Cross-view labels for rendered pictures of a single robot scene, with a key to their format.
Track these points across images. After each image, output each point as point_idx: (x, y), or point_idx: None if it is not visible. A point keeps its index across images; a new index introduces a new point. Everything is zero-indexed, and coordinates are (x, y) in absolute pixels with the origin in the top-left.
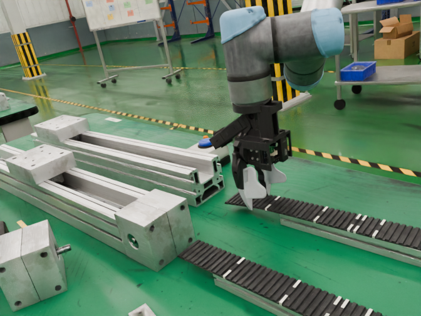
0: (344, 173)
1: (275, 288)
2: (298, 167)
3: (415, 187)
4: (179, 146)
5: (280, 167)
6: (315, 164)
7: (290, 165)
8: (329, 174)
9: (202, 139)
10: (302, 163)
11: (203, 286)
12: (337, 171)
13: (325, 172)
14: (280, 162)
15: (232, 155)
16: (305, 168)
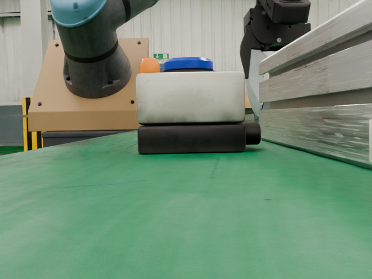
0: (127, 134)
1: None
2: (126, 138)
3: (135, 131)
4: (26, 191)
5: (133, 139)
6: (106, 137)
7: (123, 139)
8: (135, 135)
9: (186, 57)
10: (106, 138)
11: None
12: (122, 135)
13: (129, 135)
14: (110, 140)
15: (99, 150)
16: (125, 137)
